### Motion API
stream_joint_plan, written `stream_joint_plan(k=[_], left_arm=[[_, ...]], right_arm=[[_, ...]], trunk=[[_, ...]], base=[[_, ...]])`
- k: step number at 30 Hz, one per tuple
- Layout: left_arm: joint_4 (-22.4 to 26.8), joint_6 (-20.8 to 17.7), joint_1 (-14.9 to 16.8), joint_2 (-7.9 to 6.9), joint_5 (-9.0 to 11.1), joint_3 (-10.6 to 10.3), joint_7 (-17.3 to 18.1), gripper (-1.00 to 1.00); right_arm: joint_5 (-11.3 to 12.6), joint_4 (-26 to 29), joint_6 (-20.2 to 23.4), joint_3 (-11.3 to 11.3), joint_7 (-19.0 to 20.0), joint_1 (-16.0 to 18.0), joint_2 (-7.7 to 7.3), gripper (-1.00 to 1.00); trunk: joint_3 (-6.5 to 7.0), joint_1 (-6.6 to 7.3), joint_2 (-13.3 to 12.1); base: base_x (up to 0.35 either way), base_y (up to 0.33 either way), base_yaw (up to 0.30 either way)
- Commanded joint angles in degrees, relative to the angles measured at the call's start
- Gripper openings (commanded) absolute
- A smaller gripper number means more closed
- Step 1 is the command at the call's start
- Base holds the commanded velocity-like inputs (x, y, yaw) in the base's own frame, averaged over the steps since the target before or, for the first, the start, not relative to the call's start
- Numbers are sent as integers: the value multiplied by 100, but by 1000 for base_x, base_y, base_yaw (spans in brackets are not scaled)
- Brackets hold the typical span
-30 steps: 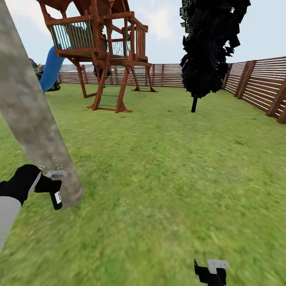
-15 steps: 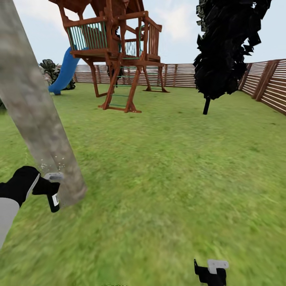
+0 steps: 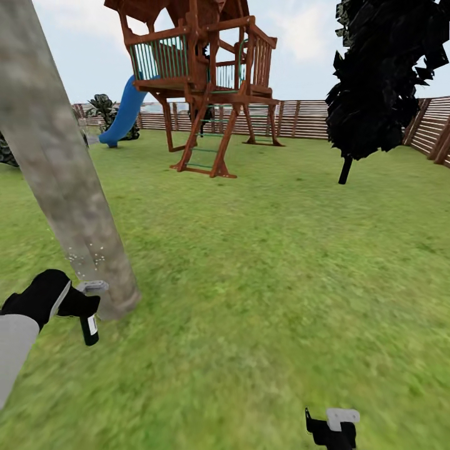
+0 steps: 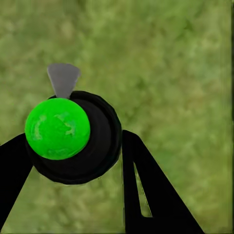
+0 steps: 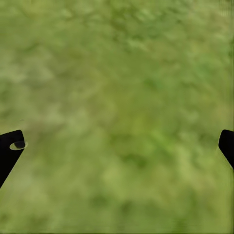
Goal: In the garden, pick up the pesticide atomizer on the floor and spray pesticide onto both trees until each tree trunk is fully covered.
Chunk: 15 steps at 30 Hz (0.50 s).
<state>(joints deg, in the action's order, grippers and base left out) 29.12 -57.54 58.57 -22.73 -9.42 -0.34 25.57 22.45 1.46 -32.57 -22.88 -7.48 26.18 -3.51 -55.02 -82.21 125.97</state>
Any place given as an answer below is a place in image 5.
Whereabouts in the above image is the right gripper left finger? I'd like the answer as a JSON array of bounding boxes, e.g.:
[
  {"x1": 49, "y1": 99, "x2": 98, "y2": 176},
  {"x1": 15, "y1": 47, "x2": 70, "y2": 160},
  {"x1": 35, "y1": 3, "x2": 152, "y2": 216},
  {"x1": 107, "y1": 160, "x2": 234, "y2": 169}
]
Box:
[{"x1": 0, "y1": 130, "x2": 28, "y2": 188}]

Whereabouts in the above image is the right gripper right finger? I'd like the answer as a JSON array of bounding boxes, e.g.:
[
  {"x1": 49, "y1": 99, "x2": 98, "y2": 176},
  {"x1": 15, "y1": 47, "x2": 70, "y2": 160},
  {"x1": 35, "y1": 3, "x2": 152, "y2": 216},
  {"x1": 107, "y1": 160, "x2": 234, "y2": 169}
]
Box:
[{"x1": 218, "y1": 130, "x2": 234, "y2": 169}]

